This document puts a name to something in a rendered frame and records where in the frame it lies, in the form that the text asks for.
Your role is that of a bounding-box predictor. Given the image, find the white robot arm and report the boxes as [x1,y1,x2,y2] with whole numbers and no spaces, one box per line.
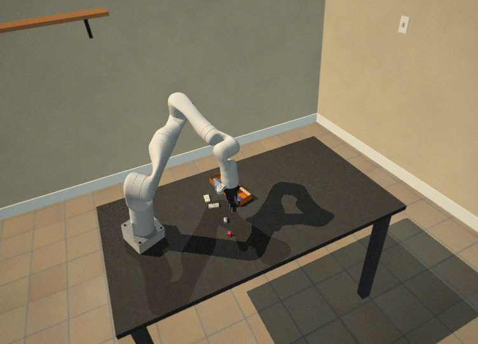
[123,92,240,237]

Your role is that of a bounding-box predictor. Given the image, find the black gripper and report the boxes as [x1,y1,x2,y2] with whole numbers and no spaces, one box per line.
[224,185,240,213]

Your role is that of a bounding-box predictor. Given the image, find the orange labelled bins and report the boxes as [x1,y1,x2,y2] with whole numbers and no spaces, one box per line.
[209,173,252,206]

